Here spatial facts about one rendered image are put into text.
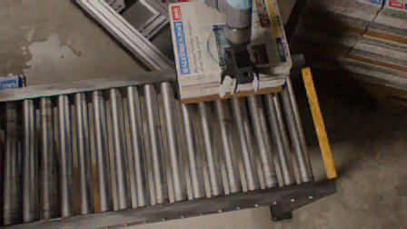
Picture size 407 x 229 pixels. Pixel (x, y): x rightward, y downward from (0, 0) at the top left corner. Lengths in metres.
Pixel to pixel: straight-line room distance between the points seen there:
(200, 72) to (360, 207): 1.40
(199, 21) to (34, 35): 1.52
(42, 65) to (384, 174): 2.08
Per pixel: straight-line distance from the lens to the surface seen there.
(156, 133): 1.48
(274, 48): 1.37
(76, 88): 1.59
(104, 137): 1.51
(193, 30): 1.38
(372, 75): 2.37
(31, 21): 2.79
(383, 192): 2.48
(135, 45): 2.29
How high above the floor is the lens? 2.22
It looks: 71 degrees down
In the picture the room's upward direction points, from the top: 5 degrees clockwise
